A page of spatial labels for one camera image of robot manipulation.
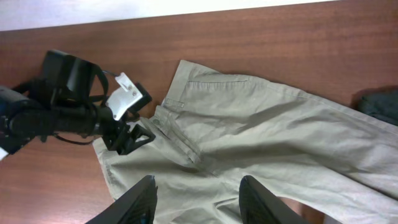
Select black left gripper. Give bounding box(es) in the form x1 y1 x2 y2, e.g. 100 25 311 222
94 106 155 155

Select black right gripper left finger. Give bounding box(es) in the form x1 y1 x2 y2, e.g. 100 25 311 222
86 175 158 224

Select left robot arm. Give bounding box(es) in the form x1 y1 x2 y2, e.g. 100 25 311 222
1 86 155 156

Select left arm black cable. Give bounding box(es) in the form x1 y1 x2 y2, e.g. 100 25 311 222
52 133 96 146

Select khaki shorts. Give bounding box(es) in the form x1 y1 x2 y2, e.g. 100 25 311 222
93 60 397 223

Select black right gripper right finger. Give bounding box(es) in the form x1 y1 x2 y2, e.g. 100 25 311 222
239 175 308 224

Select dark green garment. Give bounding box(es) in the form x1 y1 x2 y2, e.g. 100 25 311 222
357 89 397 126

